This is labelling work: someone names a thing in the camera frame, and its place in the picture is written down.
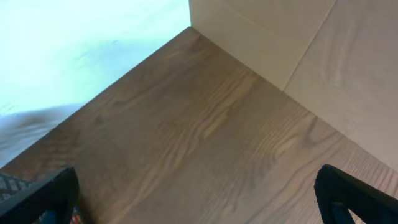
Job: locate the grey plastic basket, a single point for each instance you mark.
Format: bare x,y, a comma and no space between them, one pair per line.
10,185

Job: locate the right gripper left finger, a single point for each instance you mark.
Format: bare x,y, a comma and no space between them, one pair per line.
51,200

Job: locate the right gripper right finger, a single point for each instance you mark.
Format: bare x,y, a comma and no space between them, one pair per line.
340,194

